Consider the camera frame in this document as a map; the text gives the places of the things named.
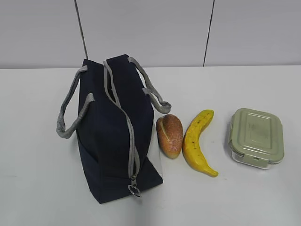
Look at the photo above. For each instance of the brown bread roll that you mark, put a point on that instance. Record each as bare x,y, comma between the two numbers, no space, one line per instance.
170,135

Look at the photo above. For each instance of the yellow banana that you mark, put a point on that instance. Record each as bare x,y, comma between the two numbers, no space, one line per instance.
191,147

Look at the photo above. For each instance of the green lidded glass container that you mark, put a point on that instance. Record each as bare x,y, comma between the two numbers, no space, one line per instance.
256,138

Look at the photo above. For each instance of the navy blue lunch bag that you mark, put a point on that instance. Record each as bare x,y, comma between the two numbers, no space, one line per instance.
110,107

